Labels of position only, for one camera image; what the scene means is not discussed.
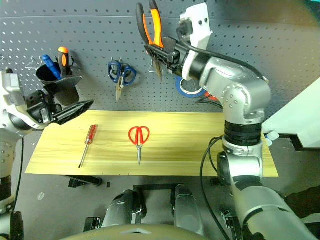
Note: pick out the black frame under panel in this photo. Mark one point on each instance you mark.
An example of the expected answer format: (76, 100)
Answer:
(297, 142)

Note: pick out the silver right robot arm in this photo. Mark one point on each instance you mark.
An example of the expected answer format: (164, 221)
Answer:
(245, 97)

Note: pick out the orange black screwdriver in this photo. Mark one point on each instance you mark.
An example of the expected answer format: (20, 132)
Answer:
(64, 60)

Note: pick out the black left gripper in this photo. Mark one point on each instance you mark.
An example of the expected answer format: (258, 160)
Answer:
(40, 107)

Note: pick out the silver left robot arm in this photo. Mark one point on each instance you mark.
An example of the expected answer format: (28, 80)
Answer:
(6, 155)

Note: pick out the dark rounded robot leg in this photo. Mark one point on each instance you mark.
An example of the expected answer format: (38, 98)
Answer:
(122, 210)
(186, 210)

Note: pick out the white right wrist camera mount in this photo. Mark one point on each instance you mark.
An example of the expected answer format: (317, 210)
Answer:
(198, 25)

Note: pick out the white slanted panel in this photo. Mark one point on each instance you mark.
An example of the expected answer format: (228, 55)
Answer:
(295, 115)

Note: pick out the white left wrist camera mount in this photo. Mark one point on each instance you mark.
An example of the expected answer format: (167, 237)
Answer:
(11, 85)

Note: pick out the olive rounded robot torso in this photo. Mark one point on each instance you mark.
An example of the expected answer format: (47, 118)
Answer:
(137, 232)

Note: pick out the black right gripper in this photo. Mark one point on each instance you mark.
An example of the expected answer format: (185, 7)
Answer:
(178, 58)

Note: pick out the grey metal pegboard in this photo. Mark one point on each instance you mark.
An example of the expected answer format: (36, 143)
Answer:
(87, 37)

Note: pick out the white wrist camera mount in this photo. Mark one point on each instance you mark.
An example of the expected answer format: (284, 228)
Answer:
(198, 25)
(11, 85)

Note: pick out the orange black pliers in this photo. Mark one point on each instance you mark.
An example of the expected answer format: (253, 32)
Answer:
(156, 27)

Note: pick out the black table bracket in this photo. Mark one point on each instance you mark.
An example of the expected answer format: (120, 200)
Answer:
(85, 180)

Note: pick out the blue tape roll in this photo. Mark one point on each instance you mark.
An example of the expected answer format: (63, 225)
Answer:
(179, 86)

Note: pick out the black cup holder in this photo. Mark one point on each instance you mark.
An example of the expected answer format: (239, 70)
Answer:
(46, 73)

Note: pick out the black metal floor frame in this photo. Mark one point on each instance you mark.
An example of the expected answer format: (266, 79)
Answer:
(152, 187)

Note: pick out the red tape roll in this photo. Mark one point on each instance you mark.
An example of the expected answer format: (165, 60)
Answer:
(212, 96)

